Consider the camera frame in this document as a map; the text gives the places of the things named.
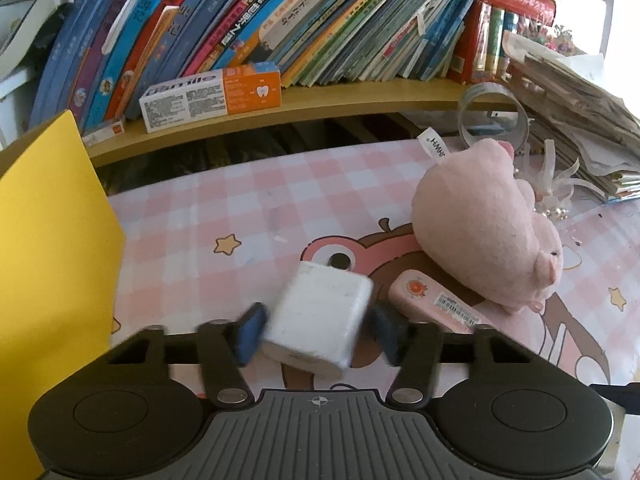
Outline pink plush pig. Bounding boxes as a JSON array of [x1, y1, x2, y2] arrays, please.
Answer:
[[411, 127, 565, 315]]

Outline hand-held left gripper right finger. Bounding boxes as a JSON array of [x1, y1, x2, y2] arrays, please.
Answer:
[[369, 304, 542, 408]]

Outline white ribbon bow with pearls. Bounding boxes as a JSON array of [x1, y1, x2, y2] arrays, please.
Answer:
[[515, 140, 607, 222]]

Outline pink printed desk mat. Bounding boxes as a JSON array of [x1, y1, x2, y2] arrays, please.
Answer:
[[95, 135, 640, 411]]

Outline row of books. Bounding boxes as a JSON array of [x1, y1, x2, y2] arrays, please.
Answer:
[[27, 0, 557, 131]]

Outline white desk bookshelf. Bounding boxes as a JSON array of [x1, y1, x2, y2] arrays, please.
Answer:
[[0, 0, 617, 168]]

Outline yellow cardboard box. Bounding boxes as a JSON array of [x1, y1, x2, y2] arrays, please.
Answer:
[[0, 110, 126, 480]]

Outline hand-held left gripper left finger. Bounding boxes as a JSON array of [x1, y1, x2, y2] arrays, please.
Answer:
[[102, 302, 271, 408]]

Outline white orange toothpaste box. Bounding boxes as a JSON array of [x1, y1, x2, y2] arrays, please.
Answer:
[[139, 62, 282, 134]]

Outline clear tape ring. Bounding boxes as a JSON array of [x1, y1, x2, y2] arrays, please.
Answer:
[[457, 82, 531, 148]]

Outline small white orange box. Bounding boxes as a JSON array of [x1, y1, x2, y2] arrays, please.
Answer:
[[82, 116, 126, 147]]

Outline white charger adapter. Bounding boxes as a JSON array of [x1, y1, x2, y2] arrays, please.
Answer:
[[262, 260, 375, 380]]

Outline pile of papers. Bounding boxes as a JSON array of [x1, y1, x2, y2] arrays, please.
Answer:
[[502, 30, 640, 203]]

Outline pink oblong case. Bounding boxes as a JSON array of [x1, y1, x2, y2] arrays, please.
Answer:
[[389, 269, 493, 333]]

